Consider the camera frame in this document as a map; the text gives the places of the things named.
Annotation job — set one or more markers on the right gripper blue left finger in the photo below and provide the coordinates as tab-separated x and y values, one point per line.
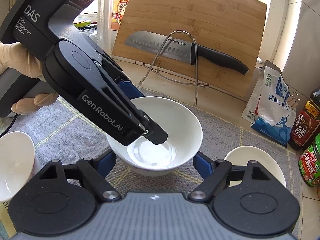
105	163

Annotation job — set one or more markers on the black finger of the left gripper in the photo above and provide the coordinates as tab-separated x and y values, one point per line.
142	122

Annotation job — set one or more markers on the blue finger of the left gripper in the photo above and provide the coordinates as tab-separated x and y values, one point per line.
128	89

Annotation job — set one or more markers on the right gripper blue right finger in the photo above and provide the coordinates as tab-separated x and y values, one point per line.
203	165

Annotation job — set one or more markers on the white ceramic bowl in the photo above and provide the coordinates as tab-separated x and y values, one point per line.
176	139

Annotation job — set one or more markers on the left gloved hand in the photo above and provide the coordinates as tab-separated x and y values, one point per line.
17	57

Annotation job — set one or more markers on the grey checked table mat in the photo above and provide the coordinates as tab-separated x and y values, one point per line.
60	132

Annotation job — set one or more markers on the plastic wrap roll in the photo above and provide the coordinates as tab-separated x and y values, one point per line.
104	14

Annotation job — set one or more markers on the orange cooking wine jug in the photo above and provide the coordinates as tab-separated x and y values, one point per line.
117	13

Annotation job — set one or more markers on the white blue salt bag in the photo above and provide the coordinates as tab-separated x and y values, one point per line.
268	109

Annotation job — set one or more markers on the white bowl at left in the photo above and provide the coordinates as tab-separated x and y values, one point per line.
19	163

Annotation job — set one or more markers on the green lid sauce jar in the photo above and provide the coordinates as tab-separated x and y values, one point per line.
309	163

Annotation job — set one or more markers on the dark vinegar bottle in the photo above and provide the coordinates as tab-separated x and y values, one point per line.
306	122

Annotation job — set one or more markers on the bamboo cutting board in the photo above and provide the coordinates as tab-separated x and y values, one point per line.
234	27

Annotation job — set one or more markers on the santoku knife black handle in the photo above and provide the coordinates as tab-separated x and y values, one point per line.
183	51

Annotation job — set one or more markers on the wire cutting board rack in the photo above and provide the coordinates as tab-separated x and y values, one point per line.
173	69

